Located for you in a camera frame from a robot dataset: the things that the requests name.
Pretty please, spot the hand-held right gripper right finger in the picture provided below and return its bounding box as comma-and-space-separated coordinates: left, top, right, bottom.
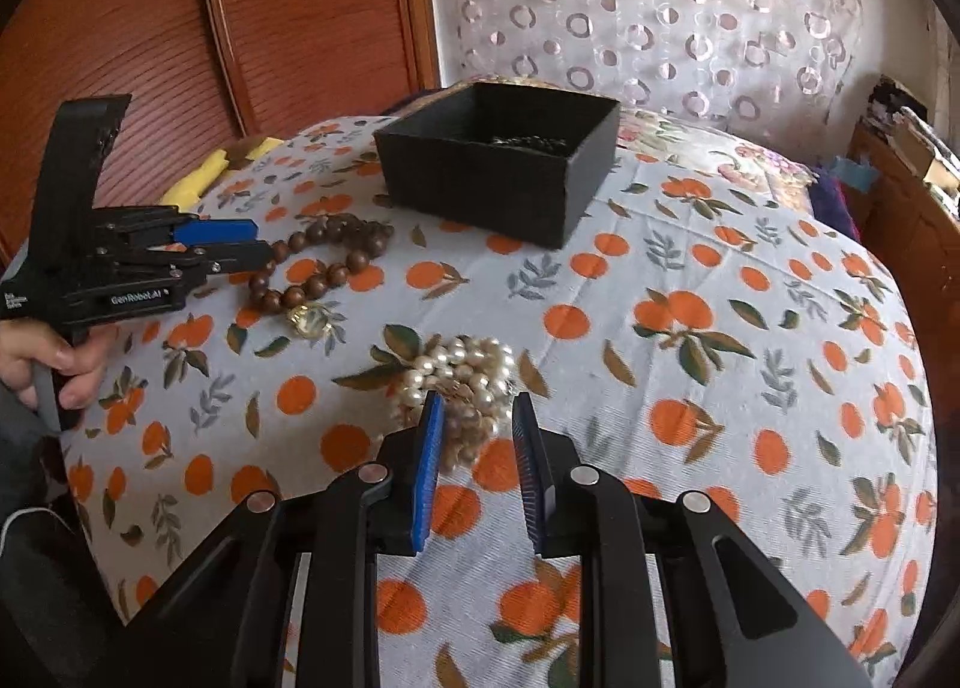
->
511, 392, 875, 688

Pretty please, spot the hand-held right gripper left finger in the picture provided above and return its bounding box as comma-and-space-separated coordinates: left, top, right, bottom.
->
124, 390, 448, 688

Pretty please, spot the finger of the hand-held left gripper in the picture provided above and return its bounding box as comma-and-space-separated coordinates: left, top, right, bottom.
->
169, 217, 260, 247
202, 240, 275, 277

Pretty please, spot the wooden bead bracelet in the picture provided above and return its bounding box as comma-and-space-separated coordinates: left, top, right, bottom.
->
247, 213, 395, 319

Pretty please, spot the pearl bracelet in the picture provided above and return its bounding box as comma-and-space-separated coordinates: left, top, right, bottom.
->
389, 335, 519, 476

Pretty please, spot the black cardboard box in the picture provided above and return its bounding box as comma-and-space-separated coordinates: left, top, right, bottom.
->
373, 79, 623, 251

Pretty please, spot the silver hair comb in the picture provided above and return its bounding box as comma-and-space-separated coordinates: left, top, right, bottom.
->
487, 132, 568, 154

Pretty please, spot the person's left hand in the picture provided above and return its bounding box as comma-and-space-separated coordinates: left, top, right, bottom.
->
0, 317, 121, 411

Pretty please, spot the yellow striped plush pillow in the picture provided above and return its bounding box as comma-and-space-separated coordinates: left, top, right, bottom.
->
160, 136, 285, 210

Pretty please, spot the orange fruit printed cloth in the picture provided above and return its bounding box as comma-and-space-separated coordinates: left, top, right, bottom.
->
60, 109, 940, 688

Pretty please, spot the wooden slatted wardrobe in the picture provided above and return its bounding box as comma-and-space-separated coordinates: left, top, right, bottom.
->
0, 0, 444, 271

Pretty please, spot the floral bedsheet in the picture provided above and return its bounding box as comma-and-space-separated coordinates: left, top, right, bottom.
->
615, 106, 815, 211

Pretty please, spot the dark blue blanket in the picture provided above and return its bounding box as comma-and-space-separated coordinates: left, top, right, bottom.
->
805, 163, 864, 241

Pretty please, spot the blue tissue pack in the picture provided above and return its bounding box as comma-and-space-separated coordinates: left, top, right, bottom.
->
824, 155, 879, 195

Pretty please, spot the wooden cabinet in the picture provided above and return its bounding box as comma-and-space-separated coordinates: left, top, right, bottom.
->
847, 122, 960, 301

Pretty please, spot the stack of folded clothes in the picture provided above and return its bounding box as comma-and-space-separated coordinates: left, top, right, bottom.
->
862, 76, 932, 142

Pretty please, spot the circle patterned wall curtain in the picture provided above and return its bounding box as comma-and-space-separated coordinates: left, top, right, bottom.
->
438, 0, 865, 136

